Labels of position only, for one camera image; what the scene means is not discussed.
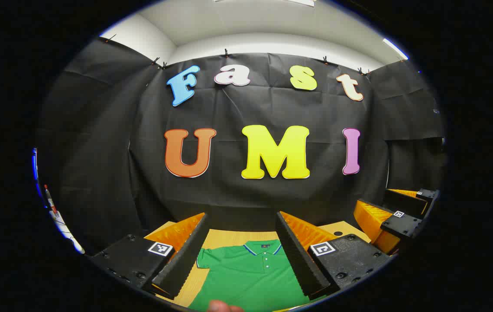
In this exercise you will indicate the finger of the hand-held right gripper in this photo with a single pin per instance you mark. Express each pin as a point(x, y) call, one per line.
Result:
point(402, 224)
point(404, 201)

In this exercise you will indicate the black backdrop cloth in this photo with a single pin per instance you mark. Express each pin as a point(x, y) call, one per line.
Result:
point(251, 199)

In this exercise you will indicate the green T-shirt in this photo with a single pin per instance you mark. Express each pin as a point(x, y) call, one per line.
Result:
point(251, 277)

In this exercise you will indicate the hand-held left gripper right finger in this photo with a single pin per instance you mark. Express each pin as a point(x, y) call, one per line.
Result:
point(298, 260)

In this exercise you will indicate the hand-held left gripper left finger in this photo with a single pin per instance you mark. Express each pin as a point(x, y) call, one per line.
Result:
point(186, 260)

